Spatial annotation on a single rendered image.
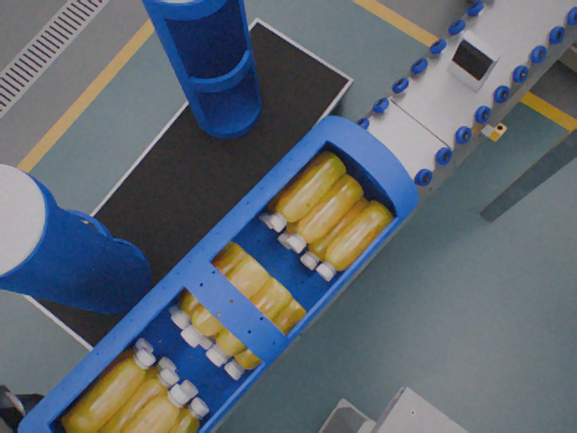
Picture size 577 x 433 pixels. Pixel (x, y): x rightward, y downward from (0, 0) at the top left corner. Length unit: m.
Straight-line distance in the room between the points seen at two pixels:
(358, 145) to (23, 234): 0.79
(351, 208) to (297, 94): 1.18
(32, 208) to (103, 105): 1.33
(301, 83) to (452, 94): 0.99
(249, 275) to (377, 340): 1.25
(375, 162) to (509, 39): 0.68
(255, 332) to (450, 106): 0.80
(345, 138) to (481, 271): 1.38
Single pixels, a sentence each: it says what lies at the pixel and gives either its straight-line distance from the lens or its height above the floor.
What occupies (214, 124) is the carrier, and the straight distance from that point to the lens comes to 2.33.
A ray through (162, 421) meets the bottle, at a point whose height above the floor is 1.14.
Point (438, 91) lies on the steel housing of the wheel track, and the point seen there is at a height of 0.93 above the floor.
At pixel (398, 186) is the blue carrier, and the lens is 1.13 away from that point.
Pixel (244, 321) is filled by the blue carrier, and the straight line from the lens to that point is 1.04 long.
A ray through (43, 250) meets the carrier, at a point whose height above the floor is 0.99.
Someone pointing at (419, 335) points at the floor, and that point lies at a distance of 2.30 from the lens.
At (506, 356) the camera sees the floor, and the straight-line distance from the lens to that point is 2.38.
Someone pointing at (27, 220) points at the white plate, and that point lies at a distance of 1.42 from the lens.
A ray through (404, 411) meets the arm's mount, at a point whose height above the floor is 1.07.
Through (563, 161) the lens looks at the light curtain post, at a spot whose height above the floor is 0.70.
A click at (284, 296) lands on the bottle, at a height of 1.14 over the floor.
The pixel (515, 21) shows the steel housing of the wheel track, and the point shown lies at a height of 0.93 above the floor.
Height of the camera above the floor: 2.25
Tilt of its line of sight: 75 degrees down
